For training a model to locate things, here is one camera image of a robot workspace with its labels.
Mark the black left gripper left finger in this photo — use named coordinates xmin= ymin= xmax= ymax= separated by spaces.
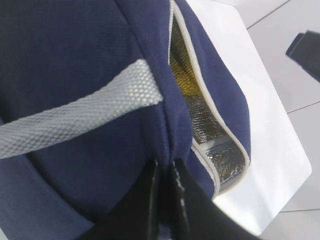
xmin=78 ymin=160 xmax=160 ymax=240

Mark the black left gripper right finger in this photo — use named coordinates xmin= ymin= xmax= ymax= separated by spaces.
xmin=170 ymin=159 xmax=259 ymax=240

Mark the navy blue lunch bag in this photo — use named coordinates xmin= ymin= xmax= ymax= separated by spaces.
xmin=0 ymin=0 xmax=251 ymax=240

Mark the yellow banana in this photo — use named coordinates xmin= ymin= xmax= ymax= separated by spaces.
xmin=177 ymin=76 xmax=200 ymax=96

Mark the dark object on floor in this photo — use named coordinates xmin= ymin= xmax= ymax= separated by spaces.
xmin=285 ymin=30 xmax=320 ymax=82

